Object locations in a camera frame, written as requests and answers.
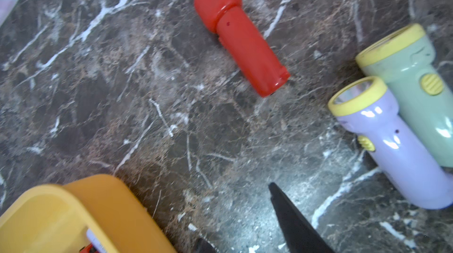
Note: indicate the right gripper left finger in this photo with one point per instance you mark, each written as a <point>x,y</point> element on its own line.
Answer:
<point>203,246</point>

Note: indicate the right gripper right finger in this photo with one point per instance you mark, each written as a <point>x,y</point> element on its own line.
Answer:
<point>299,234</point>

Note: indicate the purple flashlight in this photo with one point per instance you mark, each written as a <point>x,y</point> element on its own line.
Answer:
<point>369,109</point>

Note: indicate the yellow plastic tray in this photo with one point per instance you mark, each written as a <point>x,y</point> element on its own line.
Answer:
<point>55,219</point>

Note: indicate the pale green flashlight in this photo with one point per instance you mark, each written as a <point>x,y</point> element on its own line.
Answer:
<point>403,60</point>

